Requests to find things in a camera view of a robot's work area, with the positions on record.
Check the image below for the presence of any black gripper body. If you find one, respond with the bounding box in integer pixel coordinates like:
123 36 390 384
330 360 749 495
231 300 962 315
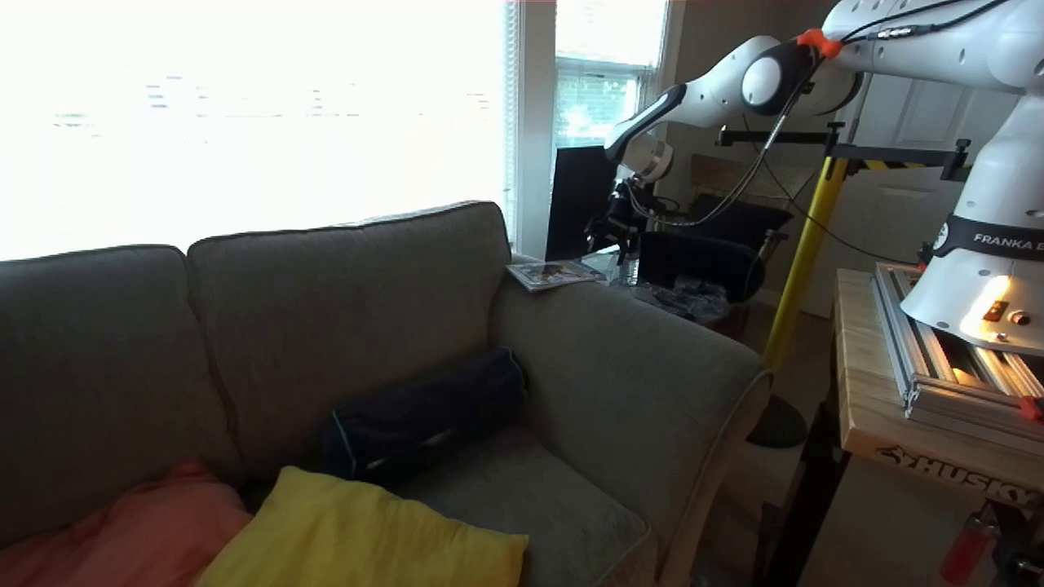
608 136 674 236

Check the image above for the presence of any dinosaur children's book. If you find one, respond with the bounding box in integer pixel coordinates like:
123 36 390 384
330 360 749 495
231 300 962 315
504 258 598 294

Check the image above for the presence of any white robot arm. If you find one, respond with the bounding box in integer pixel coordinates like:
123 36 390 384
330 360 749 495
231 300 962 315
608 0 1044 356

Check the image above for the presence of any black monitor screen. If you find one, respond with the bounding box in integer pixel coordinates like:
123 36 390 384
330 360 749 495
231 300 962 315
544 146 617 260

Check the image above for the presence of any black armchair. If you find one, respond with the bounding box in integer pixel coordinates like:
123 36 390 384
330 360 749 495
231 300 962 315
640 204 789 304

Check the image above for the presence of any yellow tripod pole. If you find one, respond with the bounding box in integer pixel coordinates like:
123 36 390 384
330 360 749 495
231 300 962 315
764 156 849 369

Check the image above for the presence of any black cylindrical bolster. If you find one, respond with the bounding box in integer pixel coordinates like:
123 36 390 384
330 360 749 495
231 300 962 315
312 348 527 483

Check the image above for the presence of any black round tripod base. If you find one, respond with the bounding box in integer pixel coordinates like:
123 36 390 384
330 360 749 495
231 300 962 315
746 396 808 450

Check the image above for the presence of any black tripod crossbar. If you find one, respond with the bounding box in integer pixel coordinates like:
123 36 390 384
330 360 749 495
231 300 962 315
713 121 975 182

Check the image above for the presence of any wooden Husky workbench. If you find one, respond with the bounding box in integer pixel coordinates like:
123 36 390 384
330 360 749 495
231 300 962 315
764 271 1044 587

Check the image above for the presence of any grey fabric sofa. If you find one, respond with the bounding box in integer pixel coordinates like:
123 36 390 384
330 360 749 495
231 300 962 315
0 204 768 587

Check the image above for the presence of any yellow cushion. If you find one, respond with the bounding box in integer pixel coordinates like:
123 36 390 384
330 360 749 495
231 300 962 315
194 466 527 587

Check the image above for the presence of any red clamp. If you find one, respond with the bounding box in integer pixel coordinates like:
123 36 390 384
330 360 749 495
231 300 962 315
939 506 1000 587

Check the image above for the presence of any orange pink cushion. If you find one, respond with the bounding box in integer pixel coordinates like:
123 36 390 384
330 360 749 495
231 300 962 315
0 460 251 587

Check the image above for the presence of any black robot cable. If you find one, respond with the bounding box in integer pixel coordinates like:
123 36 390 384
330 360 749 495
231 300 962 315
649 0 1015 232

